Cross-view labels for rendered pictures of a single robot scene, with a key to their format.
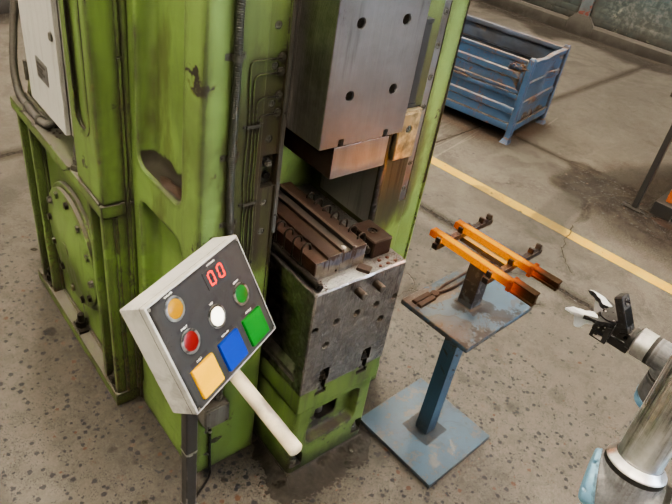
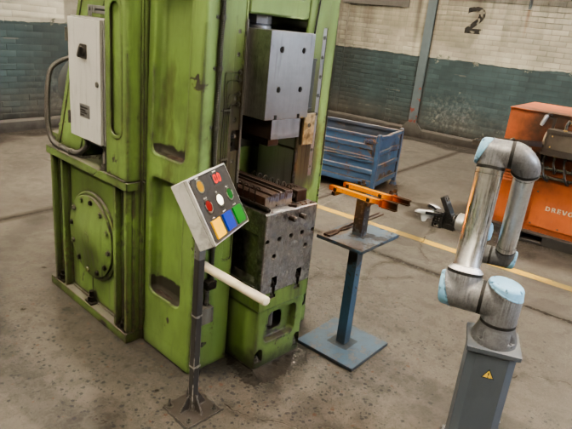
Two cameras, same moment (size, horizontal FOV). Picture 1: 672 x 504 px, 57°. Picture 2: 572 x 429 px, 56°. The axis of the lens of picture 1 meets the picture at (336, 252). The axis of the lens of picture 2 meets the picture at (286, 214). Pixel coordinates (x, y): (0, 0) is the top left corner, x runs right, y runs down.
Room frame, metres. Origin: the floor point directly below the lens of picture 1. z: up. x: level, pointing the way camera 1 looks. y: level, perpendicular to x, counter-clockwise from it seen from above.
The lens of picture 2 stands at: (-1.07, 0.11, 1.81)
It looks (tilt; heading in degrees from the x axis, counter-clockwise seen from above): 19 degrees down; 356
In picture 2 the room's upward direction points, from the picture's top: 6 degrees clockwise
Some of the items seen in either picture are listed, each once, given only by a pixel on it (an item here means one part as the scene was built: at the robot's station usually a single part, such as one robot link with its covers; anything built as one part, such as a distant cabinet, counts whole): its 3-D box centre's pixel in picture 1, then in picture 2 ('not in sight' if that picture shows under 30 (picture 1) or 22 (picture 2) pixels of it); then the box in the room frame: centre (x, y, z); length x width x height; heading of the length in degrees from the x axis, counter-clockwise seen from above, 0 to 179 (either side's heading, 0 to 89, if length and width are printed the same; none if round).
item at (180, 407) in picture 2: not in sight; (191, 401); (1.10, 0.32, 0.05); 0.22 x 0.22 x 0.09; 44
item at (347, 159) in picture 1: (314, 125); (255, 120); (1.70, 0.13, 1.32); 0.42 x 0.20 x 0.10; 44
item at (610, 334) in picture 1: (615, 329); (445, 219); (1.45, -0.86, 0.96); 0.12 x 0.08 x 0.09; 49
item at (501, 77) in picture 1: (479, 71); (345, 151); (5.53, -0.98, 0.36); 1.20 x 0.80 x 0.72; 56
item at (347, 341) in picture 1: (303, 282); (253, 231); (1.75, 0.09, 0.69); 0.56 x 0.38 x 0.45; 44
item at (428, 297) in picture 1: (467, 275); (356, 223); (1.92, -0.51, 0.73); 0.60 x 0.04 x 0.01; 139
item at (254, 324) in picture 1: (254, 326); (237, 214); (1.15, 0.17, 1.01); 0.07 x 0.05 x 0.07; 159
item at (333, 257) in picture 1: (301, 226); (250, 187); (1.70, 0.13, 0.96); 0.42 x 0.20 x 0.09; 44
